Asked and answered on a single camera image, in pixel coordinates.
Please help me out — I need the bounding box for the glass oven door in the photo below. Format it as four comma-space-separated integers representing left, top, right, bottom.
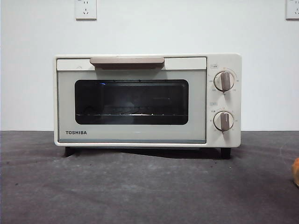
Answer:
56, 56, 207, 144

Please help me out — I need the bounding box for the golden bread roll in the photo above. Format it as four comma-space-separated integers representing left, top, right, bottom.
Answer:
291, 157, 299, 187

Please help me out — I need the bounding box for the beige oven knob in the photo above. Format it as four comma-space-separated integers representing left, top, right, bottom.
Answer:
214, 71, 235, 92
214, 111, 235, 132

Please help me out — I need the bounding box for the cream Toshiba toaster oven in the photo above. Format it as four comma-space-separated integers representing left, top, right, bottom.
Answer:
53, 53, 242, 160

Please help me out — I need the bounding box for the metal wire oven rack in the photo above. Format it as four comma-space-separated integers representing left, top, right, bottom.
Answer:
84, 106, 187, 117

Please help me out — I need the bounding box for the white wall socket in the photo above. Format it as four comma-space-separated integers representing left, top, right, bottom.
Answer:
285, 0, 299, 20
75, 0, 97, 20

